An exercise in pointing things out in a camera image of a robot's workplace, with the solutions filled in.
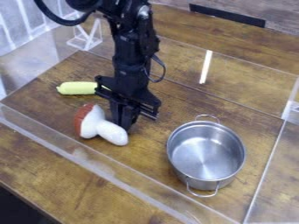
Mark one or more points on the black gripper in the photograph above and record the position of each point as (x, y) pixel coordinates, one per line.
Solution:
(126, 91)

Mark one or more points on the white red plush mushroom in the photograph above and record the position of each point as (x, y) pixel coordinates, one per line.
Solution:
(91, 124)

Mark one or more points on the silver metal pot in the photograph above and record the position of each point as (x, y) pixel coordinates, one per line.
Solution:
(208, 154)

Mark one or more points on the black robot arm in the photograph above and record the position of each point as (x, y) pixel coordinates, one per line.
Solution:
(137, 44)

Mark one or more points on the clear acrylic triangle stand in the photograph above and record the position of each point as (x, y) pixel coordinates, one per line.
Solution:
(86, 39)

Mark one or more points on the black bar on table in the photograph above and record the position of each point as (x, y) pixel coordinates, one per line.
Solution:
(248, 20)

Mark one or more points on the yellow handled metal spoon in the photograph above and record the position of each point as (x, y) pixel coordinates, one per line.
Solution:
(78, 88)

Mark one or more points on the clear acrylic wall panel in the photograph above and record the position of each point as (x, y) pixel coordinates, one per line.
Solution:
(276, 203)

